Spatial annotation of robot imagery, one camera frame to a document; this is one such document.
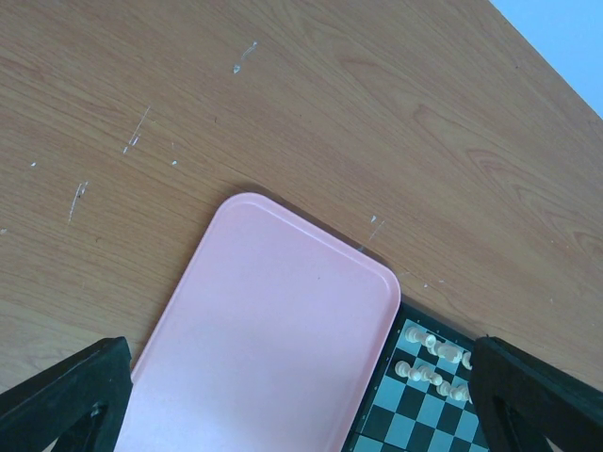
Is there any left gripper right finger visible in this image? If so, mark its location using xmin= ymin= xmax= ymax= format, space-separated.
xmin=468 ymin=336 xmax=602 ymax=451

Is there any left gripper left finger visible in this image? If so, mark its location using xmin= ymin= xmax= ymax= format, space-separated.
xmin=1 ymin=337 xmax=132 ymax=451

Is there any light chess piece back row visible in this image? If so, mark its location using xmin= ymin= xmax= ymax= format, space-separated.
xmin=438 ymin=344 xmax=464 ymax=363
xmin=404 ymin=327 xmax=428 ymax=344
xmin=423 ymin=334 xmax=443 ymax=356
xmin=461 ymin=351 xmax=472 ymax=370

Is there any black white chess board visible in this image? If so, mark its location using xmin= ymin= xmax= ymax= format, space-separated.
xmin=343 ymin=304 xmax=489 ymax=451

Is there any light pawn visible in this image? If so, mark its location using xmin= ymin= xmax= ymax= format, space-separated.
xmin=450 ymin=384 xmax=471 ymax=402
xmin=408 ymin=365 xmax=443 ymax=386
xmin=394 ymin=361 xmax=413 ymax=378
xmin=436 ymin=380 xmax=463 ymax=400

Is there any pink plastic tray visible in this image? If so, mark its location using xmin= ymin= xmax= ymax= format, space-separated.
xmin=116 ymin=193 xmax=400 ymax=451

